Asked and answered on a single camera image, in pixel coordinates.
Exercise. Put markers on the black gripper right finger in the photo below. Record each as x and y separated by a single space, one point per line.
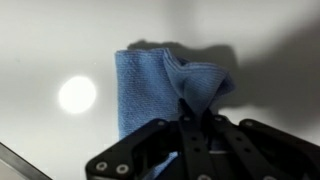
246 150

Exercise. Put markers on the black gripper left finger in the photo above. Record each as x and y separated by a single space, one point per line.
193 146

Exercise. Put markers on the blue microfiber cloth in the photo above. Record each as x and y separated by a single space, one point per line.
143 90

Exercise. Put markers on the black framed whiteboard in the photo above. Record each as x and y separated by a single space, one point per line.
50 50

